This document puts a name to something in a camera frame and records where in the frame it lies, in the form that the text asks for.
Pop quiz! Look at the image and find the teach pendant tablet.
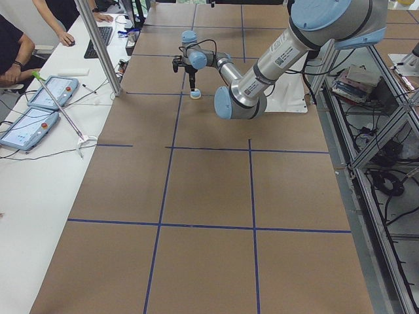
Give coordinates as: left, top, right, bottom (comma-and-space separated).
27, 75, 79, 110
1, 107, 59, 151

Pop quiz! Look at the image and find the long metal grabber stick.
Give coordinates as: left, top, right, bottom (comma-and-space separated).
31, 71, 98, 158

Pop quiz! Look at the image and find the upper teach pendant tablet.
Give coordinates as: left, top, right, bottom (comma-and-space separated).
27, 75, 79, 110

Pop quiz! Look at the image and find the person in black shirt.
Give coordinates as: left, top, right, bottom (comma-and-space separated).
1, 15, 35, 87

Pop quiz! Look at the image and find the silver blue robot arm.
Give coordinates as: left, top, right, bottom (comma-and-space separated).
172, 1, 388, 119
388, 44, 418, 72

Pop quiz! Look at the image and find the standing person at keyboard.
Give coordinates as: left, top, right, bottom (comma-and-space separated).
32, 0, 114, 46

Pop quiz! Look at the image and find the white pedestal column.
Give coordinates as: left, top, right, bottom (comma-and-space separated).
264, 74, 308, 114

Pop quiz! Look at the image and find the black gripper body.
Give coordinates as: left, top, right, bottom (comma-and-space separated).
185, 65, 196, 74

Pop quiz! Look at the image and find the stack of books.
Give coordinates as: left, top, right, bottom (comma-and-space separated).
331, 65, 380, 103

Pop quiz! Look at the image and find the black keyboard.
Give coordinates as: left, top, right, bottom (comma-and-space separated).
83, 26, 114, 60

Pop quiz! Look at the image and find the aluminium frame post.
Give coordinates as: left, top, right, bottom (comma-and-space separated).
75, 0, 122, 97

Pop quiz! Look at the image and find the lower teach pendant tablet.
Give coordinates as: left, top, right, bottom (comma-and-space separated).
1, 107, 59, 151

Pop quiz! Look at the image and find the blue white round bell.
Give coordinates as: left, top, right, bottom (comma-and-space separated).
190, 88, 202, 99

